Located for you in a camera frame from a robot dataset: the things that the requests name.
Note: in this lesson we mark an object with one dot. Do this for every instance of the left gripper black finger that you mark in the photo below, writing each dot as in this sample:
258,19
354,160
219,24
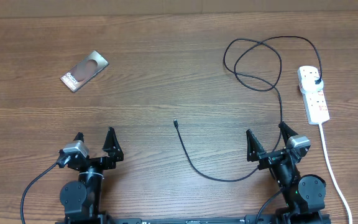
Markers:
112,147
79,137

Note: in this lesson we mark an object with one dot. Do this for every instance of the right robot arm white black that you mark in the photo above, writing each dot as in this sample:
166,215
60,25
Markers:
303,195

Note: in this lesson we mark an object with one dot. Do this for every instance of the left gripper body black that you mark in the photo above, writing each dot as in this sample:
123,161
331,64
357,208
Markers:
100,163

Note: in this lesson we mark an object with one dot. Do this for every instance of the white power strip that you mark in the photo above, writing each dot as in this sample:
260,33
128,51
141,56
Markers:
315,102

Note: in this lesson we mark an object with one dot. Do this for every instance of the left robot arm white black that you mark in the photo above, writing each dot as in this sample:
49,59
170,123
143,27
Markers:
82,198

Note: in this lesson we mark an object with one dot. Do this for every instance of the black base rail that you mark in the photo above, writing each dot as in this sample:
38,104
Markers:
191,221

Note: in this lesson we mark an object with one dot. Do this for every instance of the white charger plug adapter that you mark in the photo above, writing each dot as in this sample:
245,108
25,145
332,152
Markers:
310,84

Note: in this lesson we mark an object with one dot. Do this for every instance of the Galaxy smartphone with bronze screen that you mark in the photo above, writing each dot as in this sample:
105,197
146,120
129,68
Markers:
84,71

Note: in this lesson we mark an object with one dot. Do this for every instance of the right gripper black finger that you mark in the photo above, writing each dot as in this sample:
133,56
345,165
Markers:
286,131
254,148

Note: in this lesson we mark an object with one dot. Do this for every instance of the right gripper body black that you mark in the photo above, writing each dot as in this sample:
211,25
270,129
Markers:
270,157

